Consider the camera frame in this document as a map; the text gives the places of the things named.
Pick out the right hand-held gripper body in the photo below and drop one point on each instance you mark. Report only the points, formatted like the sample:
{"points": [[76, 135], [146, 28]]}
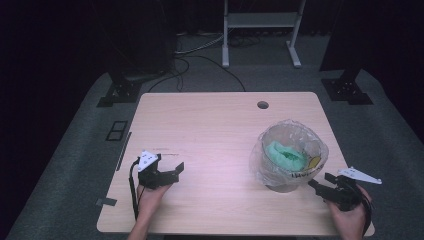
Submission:
{"points": [[346, 196]]}

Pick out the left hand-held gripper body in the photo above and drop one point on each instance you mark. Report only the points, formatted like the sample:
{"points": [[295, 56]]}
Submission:
{"points": [[148, 175]]}

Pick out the clear plastic bin bag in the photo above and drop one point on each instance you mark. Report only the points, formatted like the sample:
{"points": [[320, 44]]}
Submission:
{"points": [[258, 163]]}

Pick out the person's left hand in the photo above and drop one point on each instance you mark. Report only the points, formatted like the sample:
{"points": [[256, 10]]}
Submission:
{"points": [[150, 200]]}

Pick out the person's right hand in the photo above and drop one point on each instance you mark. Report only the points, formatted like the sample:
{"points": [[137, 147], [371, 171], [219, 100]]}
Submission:
{"points": [[350, 223]]}

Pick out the small yellow scrap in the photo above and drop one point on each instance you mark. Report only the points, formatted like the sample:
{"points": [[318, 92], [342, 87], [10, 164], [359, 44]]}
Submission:
{"points": [[314, 162]]}

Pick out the small translucent bin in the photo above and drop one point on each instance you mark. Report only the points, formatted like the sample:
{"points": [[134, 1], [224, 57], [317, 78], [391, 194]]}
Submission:
{"points": [[283, 185]]}

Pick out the crumpled green wrapper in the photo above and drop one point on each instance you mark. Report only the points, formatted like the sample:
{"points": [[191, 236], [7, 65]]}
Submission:
{"points": [[286, 156]]}

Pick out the grey tape piece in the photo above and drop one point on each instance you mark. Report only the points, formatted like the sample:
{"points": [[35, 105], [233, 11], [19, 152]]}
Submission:
{"points": [[106, 201]]}

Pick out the black stand base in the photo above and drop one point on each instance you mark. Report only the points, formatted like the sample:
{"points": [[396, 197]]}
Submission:
{"points": [[120, 93], [346, 91]]}

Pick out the dark equipment on stand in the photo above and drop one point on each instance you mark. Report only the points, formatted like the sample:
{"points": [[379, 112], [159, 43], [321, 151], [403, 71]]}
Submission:
{"points": [[143, 36]]}

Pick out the white metal stand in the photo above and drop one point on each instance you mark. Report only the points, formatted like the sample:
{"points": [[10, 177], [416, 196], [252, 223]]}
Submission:
{"points": [[263, 20]]}

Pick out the black double floor frame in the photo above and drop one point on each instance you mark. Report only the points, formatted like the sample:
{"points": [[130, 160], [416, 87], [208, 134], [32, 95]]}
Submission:
{"points": [[117, 130]]}

